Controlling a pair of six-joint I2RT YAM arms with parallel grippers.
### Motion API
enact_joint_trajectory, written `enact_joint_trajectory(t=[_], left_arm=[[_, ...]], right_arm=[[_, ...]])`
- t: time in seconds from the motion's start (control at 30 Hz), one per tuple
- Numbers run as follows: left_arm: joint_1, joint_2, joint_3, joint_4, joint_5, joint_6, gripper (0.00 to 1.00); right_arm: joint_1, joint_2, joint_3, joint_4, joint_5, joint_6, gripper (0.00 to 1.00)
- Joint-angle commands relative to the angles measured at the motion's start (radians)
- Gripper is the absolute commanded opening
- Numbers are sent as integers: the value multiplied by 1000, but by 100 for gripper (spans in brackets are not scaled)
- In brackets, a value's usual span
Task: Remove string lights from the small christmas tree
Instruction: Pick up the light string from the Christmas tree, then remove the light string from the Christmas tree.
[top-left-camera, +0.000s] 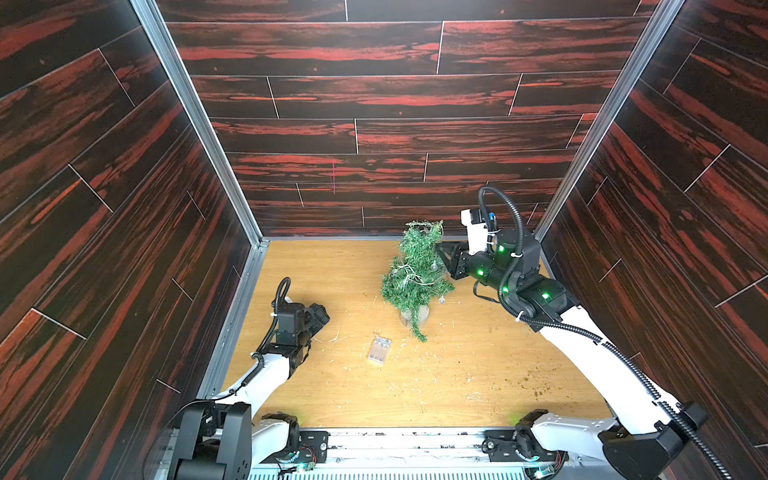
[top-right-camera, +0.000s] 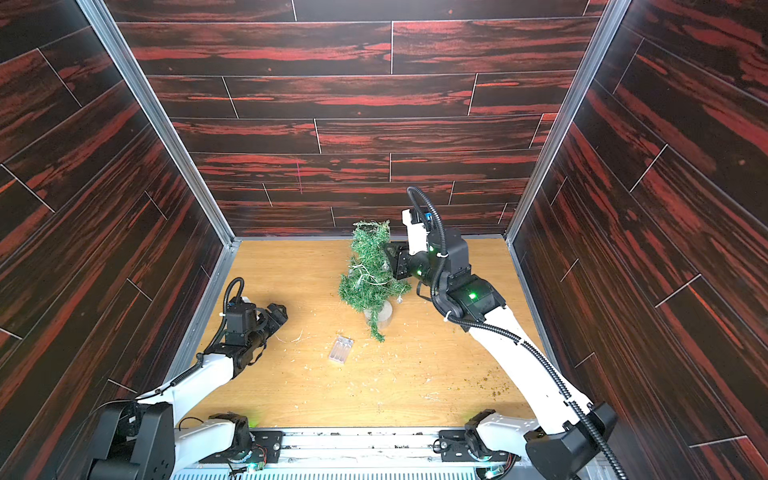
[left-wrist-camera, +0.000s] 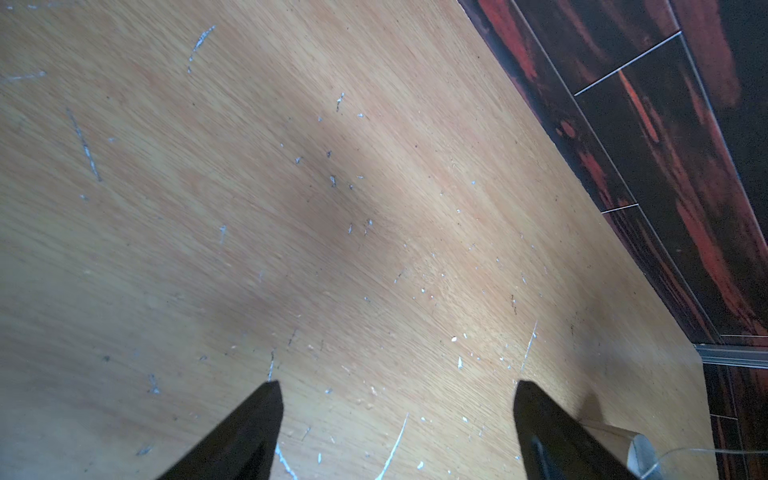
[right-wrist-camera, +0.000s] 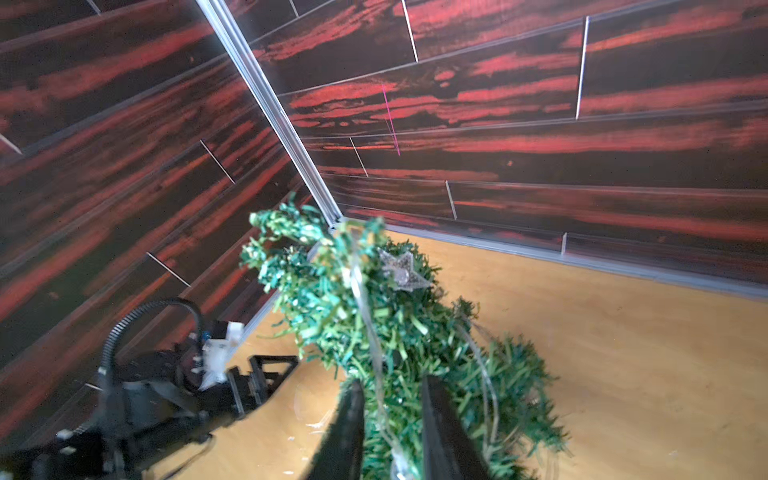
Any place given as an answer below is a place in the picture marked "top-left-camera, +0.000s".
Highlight small green christmas tree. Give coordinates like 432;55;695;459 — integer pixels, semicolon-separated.
381;221;454;342

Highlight white string lights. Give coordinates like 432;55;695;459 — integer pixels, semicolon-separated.
389;251;454;309

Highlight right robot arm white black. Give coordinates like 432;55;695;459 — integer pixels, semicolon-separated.
436;230;707;479

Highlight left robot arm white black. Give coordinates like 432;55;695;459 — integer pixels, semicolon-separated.
167;301;330;479

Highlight clear glass tree base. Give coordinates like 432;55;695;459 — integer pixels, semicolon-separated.
400;305;430;329

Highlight clear battery box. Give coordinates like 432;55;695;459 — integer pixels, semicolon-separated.
367;335;392;366

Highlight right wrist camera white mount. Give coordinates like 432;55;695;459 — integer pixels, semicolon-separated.
460;208;495;255

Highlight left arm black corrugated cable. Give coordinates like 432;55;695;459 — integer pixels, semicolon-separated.
251;276;293;373

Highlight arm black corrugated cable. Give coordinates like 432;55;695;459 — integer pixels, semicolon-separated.
477;185;734;480
251;276;293;373

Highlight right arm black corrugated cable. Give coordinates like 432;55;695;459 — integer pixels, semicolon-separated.
477;185;734;480

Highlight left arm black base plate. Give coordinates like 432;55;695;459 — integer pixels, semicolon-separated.
261;429;330;465

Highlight aluminium front rail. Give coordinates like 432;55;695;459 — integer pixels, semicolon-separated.
155;427;655;480

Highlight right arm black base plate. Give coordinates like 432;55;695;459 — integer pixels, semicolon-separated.
481;429;568;464

